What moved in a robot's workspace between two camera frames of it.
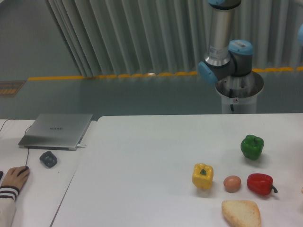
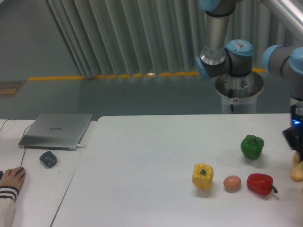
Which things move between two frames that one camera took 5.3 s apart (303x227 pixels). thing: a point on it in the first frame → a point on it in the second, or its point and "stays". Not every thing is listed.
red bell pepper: x=260 y=183 stays
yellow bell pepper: x=202 y=176 stays
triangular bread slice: x=242 y=213 → x=297 y=170
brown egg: x=232 y=183 stays
